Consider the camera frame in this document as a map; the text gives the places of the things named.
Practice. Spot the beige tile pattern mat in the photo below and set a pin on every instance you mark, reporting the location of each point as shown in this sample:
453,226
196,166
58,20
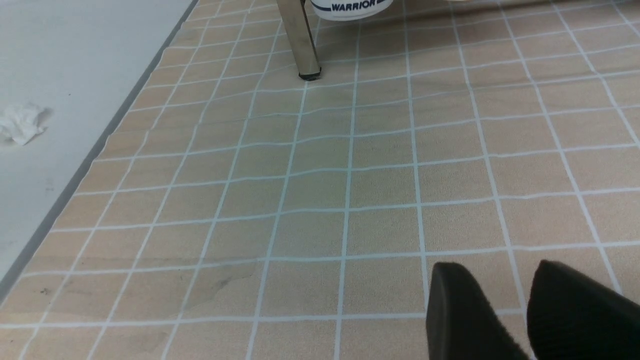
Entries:
239,212

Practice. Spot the crumpled white tissue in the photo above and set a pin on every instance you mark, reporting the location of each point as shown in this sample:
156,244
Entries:
21,123

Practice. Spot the navy slip-on shoe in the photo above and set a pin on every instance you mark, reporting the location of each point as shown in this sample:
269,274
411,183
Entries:
349,10

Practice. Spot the chrome metal shoe rack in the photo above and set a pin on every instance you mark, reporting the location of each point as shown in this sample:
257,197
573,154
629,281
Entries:
300,37

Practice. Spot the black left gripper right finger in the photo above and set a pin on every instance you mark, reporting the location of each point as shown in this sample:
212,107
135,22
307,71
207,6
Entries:
571,316

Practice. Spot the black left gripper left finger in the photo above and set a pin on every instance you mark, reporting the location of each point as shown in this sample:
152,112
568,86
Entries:
460,323

